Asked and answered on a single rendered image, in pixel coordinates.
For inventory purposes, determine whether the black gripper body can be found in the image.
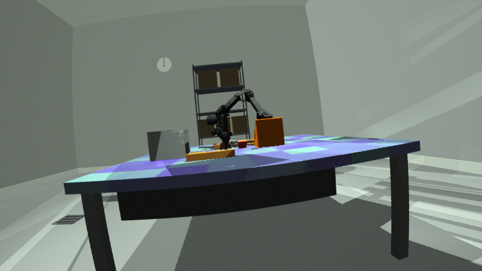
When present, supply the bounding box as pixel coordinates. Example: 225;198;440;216
217;123;233;137

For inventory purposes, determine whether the grey metal cabinet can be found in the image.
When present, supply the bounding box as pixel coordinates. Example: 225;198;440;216
147;129;191;161

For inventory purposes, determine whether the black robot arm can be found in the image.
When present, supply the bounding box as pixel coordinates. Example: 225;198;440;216
206;89;273;136

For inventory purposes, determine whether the yellow bar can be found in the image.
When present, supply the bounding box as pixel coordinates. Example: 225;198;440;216
186;149;235;162

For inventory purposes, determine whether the brown cylinder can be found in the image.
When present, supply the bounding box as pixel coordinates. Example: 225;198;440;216
189;142;231;153

